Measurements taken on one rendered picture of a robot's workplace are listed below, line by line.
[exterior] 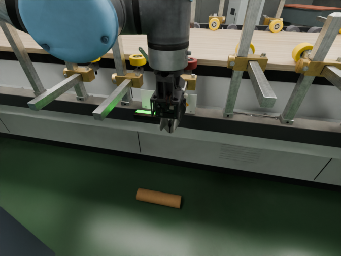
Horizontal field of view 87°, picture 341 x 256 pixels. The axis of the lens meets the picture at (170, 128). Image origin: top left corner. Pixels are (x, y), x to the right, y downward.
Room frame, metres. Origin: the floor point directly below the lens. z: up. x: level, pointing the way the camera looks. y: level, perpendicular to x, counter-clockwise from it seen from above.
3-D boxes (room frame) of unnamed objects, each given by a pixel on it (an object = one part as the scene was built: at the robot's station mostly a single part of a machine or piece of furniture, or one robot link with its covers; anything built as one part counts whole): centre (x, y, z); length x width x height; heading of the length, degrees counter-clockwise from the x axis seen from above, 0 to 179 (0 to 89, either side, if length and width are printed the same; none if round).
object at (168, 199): (0.66, 0.08, 0.04); 0.30 x 0.08 x 0.08; 78
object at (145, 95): (0.73, 0.01, 0.75); 0.26 x 0.01 x 0.10; 78
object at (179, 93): (0.41, 0.01, 0.97); 0.09 x 0.08 x 0.12; 168
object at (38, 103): (0.75, 0.45, 0.84); 0.44 x 0.03 x 0.04; 168
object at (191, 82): (0.74, -0.05, 0.84); 0.14 x 0.06 x 0.05; 78
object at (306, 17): (5.92, -3.81, 0.37); 1.37 x 0.71 x 0.74; 19
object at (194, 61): (0.85, -0.08, 0.85); 0.08 x 0.08 x 0.11
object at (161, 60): (0.42, 0.00, 1.05); 0.10 x 0.09 x 0.05; 78
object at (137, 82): (0.79, 0.20, 0.83); 0.14 x 0.06 x 0.05; 78
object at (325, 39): (0.64, -0.51, 0.87); 0.04 x 0.04 x 0.48; 78
